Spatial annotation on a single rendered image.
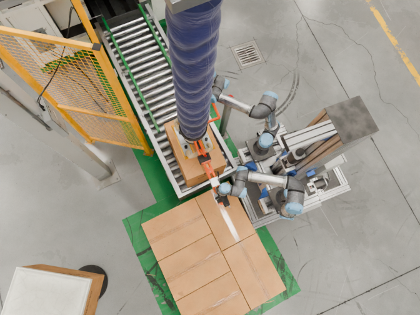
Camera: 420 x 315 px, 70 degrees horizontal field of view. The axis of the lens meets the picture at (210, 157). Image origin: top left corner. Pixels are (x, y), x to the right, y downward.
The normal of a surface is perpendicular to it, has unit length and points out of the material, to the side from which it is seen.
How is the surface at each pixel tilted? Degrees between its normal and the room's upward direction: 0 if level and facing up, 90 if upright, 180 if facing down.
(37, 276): 0
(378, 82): 0
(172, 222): 0
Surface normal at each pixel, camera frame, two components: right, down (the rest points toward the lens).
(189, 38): -0.20, 0.86
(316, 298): 0.05, -0.28
